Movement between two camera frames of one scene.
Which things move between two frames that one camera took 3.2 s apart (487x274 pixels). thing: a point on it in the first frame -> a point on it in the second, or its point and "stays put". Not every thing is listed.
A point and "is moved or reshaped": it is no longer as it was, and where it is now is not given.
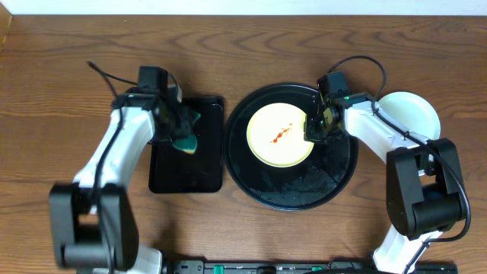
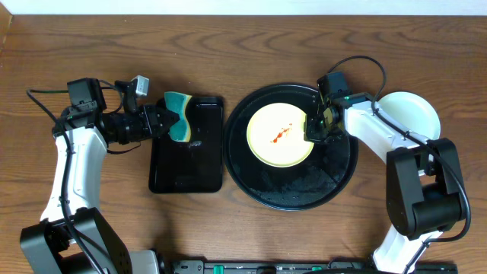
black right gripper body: (316, 129) stays put
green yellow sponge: (187, 144) is moved or reshaped
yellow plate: (275, 135) stays put
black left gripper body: (181, 127) -> (151, 122)
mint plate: (415, 111) stays put
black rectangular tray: (172, 170) stays put
